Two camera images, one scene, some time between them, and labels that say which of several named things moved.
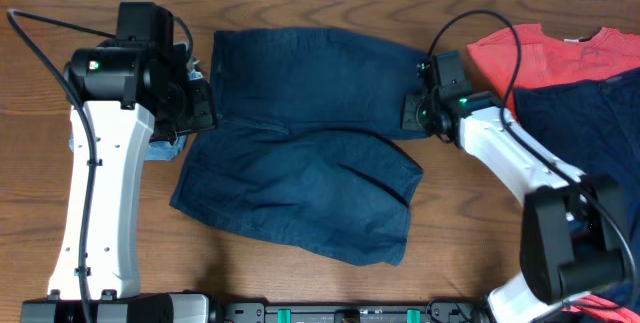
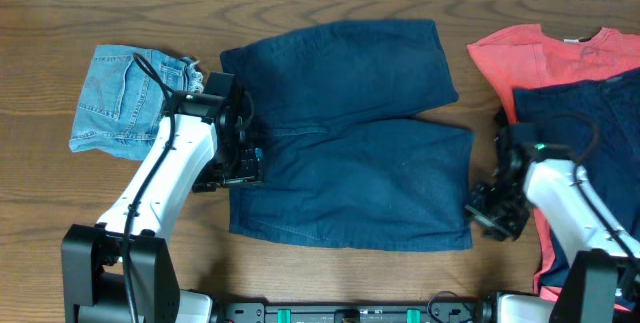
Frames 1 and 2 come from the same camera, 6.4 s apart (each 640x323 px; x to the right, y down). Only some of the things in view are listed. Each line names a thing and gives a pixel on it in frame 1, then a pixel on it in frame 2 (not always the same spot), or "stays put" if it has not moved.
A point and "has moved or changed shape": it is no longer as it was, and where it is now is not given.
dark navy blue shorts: x=307 y=147 has moved or changed shape
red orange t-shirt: x=545 y=61 stays put
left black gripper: x=201 y=108 to x=240 y=166
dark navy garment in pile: x=595 y=125 stays put
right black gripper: x=409 y=119 to x=496 y=229
